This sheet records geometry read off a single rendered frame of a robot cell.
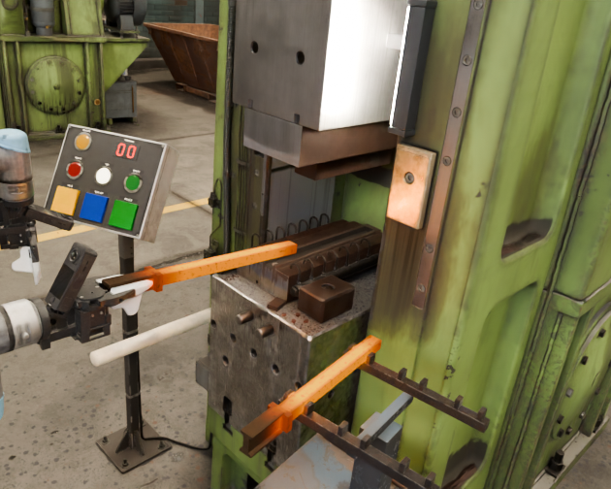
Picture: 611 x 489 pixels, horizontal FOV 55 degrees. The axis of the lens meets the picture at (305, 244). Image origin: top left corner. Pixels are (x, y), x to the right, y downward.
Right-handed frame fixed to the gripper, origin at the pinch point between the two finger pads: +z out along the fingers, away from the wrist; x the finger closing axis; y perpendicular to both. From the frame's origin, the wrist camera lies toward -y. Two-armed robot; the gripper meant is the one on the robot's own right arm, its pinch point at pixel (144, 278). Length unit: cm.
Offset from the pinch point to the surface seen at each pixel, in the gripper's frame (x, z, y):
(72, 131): -82, 24, -8
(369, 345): 26.7, 36.6, 14.3
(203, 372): -50, 53, 72
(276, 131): -10.9, 40.6, -22.1
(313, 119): 0.5, 40.4, -27.1
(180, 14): -807, 546, -10
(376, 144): -3, 68, -19
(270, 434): 31.2, 5.6, 17.8
